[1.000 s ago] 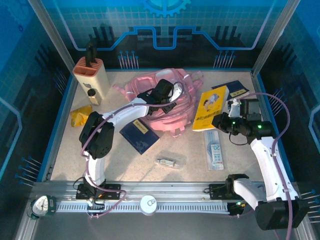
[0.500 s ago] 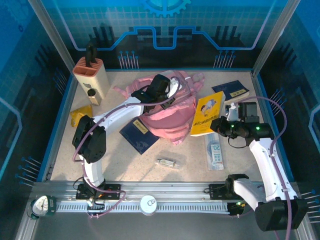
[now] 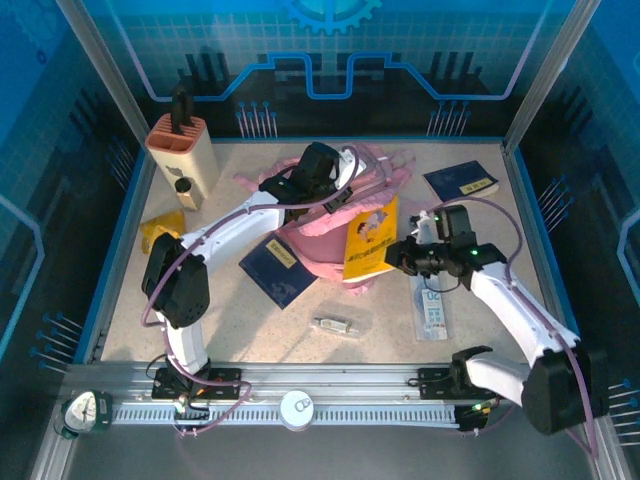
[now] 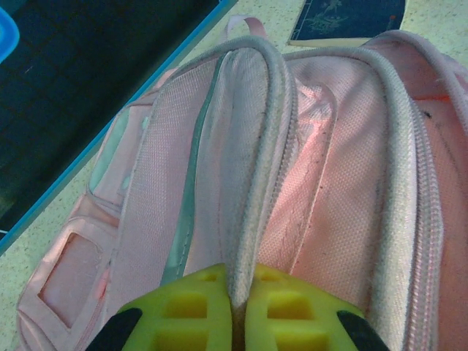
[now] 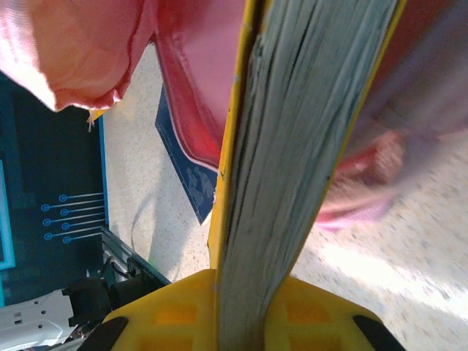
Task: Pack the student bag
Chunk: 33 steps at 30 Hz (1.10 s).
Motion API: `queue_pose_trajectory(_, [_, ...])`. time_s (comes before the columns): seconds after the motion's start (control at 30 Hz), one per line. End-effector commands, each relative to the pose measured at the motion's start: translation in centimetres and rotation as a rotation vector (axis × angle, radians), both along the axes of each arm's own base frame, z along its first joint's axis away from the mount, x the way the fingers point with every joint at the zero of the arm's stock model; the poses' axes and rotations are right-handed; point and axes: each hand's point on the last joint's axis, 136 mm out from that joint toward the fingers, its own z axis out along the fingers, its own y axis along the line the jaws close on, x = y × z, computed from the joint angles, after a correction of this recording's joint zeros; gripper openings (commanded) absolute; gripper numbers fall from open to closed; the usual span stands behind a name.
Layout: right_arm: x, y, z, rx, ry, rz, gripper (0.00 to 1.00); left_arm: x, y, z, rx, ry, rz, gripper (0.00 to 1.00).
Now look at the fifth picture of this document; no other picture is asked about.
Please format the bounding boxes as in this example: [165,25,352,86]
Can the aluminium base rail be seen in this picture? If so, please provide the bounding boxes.
[100,225,173,290]

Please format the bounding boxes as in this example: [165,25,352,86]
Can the dark blue book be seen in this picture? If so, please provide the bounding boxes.
[154,83,222,225]

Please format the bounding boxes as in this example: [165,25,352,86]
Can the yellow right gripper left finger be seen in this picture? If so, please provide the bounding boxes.
[83,268,219,351]

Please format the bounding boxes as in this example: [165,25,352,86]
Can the pink student backpack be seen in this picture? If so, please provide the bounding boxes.
[0,0,468,235]

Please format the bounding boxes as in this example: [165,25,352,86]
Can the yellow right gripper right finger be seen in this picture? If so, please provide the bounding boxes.
[261,276,406,351]

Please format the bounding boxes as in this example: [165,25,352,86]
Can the yellow covered book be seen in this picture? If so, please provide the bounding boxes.
[205,0,410,351]

